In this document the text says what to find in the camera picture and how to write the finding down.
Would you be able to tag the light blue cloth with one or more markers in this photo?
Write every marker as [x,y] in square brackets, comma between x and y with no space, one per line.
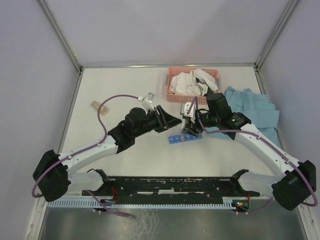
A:
[258,108]

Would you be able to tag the pink plastic basket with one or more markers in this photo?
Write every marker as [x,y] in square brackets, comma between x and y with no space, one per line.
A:
[175,70]

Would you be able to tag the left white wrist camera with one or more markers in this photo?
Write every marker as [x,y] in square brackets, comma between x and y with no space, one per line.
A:
[147,101]

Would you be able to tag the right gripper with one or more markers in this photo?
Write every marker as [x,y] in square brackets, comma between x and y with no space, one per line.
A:
[192,126]

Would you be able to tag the left aluminium frame post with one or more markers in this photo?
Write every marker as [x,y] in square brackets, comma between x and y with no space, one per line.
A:
[44,6]

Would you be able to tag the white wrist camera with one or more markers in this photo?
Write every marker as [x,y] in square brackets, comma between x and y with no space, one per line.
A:
[188,111]
[147,101]

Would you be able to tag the blue weekly pill organizer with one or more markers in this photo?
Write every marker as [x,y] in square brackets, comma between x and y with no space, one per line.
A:
[181,138]

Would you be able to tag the white cloth in basket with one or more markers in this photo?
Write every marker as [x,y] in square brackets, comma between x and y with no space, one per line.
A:
[193,83]

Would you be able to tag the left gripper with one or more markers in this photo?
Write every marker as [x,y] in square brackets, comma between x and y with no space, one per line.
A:
[165,121]

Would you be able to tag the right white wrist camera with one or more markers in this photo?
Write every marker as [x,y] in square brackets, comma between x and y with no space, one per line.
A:
[188,111]

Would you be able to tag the right aluminium frame post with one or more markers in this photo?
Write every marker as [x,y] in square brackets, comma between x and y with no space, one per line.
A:
[276,34]

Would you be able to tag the aluminium frame post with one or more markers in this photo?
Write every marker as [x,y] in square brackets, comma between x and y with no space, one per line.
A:
[44,6]
[276,34]

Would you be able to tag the clear pill bottle yellow pills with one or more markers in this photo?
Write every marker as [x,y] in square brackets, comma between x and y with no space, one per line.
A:
[103,110]

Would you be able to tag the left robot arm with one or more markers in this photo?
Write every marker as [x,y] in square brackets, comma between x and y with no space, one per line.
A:
[58,173]

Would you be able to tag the aluminium front rail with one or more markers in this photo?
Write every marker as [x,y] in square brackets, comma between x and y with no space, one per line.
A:
[290,186]

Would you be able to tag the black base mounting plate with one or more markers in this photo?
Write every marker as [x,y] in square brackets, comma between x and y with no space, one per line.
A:
[160,190]

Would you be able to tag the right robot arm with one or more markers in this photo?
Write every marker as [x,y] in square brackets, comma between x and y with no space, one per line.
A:
[239,128]

